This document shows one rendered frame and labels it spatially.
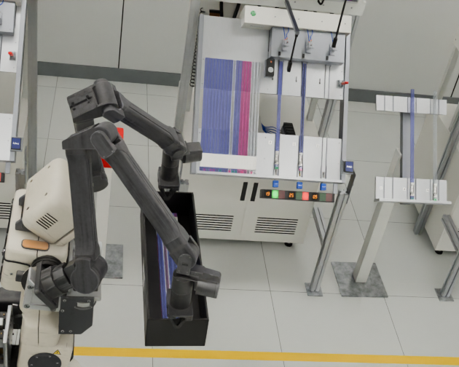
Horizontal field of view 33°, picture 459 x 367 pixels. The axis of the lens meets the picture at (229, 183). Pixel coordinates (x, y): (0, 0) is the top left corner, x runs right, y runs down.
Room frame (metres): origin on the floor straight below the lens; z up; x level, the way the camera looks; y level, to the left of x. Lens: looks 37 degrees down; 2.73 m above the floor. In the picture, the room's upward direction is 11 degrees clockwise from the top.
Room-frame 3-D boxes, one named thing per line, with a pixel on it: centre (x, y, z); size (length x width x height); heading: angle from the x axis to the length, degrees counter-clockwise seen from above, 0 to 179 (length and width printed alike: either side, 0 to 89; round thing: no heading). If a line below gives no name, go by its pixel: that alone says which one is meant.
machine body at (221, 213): (3.43, -0.04, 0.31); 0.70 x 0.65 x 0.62; 102
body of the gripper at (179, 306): (1.49, 0.07, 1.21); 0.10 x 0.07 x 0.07; 13
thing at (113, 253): (2.82, 0.57, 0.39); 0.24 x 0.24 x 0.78; 12
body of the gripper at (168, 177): (2.04, 0.20, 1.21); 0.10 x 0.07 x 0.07; 13
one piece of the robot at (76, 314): (1.70, 0.41, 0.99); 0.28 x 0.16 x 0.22; 13
